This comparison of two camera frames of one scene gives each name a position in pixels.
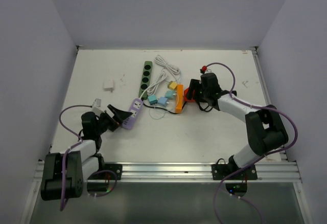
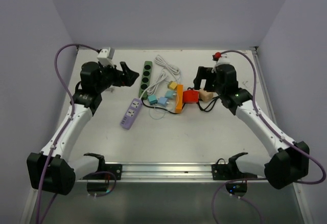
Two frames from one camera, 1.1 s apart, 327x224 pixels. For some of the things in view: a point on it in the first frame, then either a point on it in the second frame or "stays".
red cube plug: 185,98 stays
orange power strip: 180,98 stays
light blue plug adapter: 162,101 stays
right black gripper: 194,85 → 204,73
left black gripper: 119,115 → 125,77
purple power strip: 135,107 stays
